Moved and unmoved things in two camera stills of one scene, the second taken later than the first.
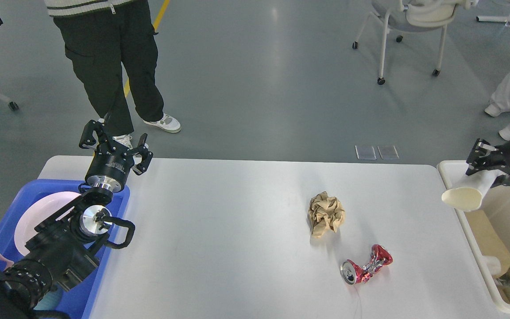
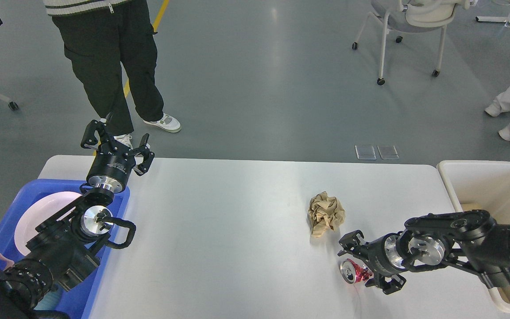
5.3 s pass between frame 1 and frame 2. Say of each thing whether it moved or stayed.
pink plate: stayed
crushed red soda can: stayed
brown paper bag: moved
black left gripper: stayed
